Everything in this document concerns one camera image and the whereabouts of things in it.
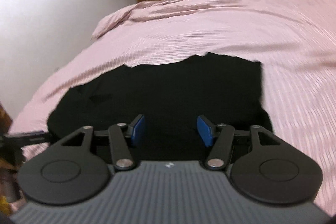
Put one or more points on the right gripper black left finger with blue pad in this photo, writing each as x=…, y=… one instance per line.
x=67, y=172

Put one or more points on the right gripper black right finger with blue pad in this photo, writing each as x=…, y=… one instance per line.
x=259, y=164

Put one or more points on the black cloth garment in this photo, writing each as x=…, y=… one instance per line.
x=224, y=89

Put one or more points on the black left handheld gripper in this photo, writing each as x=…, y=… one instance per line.
x=11, y=147

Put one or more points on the pink checked bed cover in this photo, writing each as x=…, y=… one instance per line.
x=294, y=40

